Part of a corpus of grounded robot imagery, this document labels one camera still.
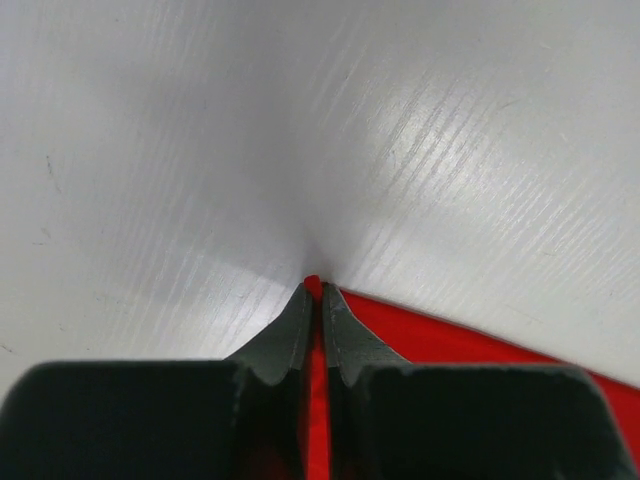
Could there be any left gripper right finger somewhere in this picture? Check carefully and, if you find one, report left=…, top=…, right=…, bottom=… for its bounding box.
left=322, top=284, right=639, bottom=479

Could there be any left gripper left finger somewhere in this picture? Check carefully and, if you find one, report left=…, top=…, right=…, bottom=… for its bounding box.
left=1, top=286, right=313, bottom=479

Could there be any red t shirt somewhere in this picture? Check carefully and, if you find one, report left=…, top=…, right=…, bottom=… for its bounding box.
left=304, top=277, right=639, bottom=479

